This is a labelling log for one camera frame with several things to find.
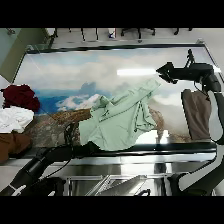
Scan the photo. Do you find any light green T-shirt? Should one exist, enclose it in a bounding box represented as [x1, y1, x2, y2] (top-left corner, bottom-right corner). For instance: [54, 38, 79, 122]
[78, 78, 162, 152]

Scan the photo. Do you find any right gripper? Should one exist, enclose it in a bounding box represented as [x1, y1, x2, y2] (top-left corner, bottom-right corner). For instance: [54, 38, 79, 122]
[155, 61, 184, 85]

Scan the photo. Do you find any grey-brown garment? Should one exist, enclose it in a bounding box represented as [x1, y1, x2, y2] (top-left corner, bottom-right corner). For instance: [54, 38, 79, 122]
[180, 88, 213, 141]

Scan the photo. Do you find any dark red garment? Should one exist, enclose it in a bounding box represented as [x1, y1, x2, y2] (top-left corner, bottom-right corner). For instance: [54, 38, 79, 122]
[1, 84, 42, 113]

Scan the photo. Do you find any silver frame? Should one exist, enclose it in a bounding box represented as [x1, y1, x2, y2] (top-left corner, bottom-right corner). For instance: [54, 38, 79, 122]
[0, 155, 224, 197]

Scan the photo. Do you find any black office chair base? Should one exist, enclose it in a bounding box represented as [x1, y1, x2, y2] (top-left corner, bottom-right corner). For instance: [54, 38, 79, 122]
[120, 28, 157, 40]

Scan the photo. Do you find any white garment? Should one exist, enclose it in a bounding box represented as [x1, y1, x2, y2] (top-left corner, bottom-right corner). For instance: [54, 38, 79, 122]
[0, 105, 35, 134]

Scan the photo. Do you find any brown garment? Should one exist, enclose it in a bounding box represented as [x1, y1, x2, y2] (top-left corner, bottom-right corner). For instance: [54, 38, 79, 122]
[0, 130, 34, 165]

